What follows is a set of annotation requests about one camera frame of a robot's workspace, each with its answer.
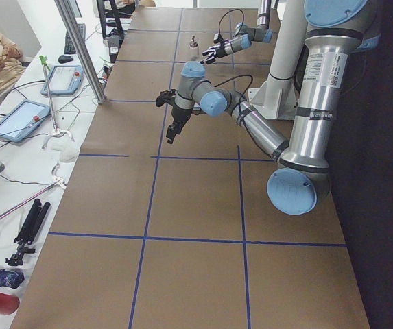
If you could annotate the far blue teach pendant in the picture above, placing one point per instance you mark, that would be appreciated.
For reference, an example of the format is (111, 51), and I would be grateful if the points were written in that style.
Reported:
(64, 80)

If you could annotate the clear glass sauce bottle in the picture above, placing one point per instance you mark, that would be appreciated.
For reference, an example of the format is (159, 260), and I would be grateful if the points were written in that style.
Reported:
(194, 51)

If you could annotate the metal reacher pole green tip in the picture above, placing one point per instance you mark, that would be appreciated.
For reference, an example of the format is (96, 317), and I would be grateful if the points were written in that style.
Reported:
(56, 132)

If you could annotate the black computer mouse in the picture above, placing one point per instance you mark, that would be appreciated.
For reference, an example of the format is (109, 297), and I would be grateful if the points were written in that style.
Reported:
(65, 59)

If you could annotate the pink striped reacher pole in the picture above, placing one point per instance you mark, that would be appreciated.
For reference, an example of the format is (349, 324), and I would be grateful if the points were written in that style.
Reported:
(57, 181)

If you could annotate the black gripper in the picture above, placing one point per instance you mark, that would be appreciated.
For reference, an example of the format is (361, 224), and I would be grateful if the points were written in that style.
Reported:
(221, 49)
(180, 114)

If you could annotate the aluminium frame post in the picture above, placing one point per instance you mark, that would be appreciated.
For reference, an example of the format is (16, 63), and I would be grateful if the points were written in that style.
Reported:
(70, 23)

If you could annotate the black folded tripod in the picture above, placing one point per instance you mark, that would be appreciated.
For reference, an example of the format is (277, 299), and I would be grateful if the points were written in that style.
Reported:
(28, 232)

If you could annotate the white crumpled cloth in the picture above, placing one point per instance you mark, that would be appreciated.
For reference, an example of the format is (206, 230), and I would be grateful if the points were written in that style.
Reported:
(67, 152)

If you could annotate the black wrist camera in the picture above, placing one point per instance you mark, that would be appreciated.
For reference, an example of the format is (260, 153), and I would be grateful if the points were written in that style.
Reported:
(166, 96)

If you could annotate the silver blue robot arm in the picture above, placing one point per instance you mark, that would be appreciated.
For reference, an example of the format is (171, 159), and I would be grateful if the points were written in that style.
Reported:
(243, 36)
(335, 30)

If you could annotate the near blue teach pendant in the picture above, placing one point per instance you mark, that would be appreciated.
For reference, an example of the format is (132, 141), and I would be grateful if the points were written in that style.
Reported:
(23, 120)

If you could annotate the blue teach pendant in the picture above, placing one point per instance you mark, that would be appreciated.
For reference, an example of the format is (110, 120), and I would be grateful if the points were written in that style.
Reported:
(23, 120)
(64, 80)

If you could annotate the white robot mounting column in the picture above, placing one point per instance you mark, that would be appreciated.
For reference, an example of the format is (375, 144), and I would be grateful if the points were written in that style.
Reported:
(276, 98)

